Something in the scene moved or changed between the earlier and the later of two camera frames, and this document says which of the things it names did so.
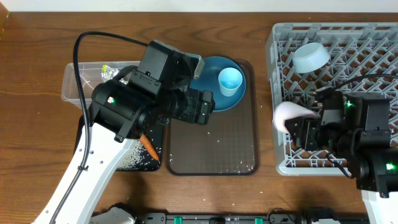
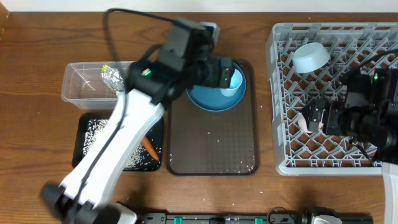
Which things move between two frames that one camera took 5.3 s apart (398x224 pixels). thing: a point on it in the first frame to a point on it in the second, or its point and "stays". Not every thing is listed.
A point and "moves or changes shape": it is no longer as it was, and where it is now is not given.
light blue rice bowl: (310, 57) stays
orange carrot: (148, 146) stays
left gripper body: (188, 107) to (208, 73)
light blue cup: (229, 79) stays
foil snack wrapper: (108, 73) stays
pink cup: (286, 110) moves or changes shape
